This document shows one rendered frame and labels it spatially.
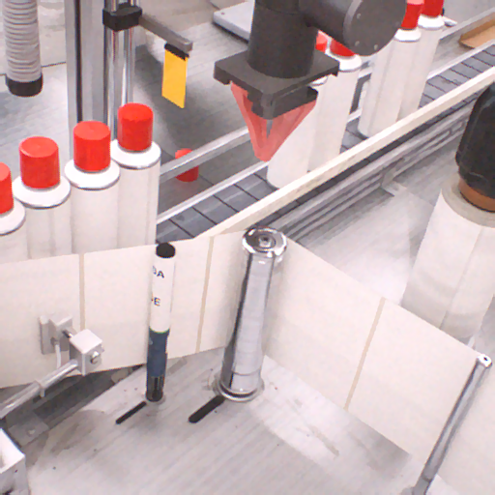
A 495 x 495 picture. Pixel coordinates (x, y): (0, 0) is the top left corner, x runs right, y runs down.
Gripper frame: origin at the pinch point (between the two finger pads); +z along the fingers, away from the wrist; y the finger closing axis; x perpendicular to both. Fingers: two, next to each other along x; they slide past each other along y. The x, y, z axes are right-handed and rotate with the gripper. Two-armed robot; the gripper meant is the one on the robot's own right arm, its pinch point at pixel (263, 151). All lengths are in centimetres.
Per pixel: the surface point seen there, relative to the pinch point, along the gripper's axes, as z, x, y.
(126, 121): -1.4, 9.6, -8.7
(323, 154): 14.6, 8.6, 24.6
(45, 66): 103, 185, 107
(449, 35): 9, 14, 62
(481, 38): 21, 22, 94
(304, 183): 14.9, 6.2, 17.8
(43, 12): 102, 221, 133
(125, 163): 2.7, 9.0, -9.2
